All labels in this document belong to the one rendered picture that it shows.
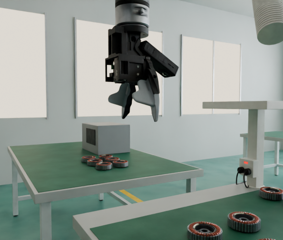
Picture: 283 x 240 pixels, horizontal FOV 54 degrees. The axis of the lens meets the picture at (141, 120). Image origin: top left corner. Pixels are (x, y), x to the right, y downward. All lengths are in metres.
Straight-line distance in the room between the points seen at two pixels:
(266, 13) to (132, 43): 1.18
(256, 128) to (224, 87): 5.10
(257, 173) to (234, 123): 5.34
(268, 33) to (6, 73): 3.75
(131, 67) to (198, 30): 5.71
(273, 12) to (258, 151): 0.73
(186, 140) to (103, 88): 2.12
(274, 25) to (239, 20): 5.58
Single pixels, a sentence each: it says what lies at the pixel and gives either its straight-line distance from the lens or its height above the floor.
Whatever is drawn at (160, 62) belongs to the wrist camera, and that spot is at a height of 1.28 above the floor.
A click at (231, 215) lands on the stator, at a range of 1.11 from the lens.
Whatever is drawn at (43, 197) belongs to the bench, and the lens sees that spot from 1.52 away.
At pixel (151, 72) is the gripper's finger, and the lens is 0.58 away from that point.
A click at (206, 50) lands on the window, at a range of 6.34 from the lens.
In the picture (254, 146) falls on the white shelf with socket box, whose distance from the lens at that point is 1.58.
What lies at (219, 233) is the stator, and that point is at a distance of 0.98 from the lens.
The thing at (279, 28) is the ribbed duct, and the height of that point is 1.59.
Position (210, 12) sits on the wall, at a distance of 6.62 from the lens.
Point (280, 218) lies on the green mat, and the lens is 1.26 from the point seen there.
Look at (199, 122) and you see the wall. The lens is 6.11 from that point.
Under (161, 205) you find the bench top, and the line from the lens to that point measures 1.28.
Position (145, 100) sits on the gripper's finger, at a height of 1.20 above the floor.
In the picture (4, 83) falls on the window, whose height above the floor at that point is 1.52.
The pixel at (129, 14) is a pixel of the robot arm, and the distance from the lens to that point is 0.61.
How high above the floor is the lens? 1.19
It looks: 3 degrees down
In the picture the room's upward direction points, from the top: straight up
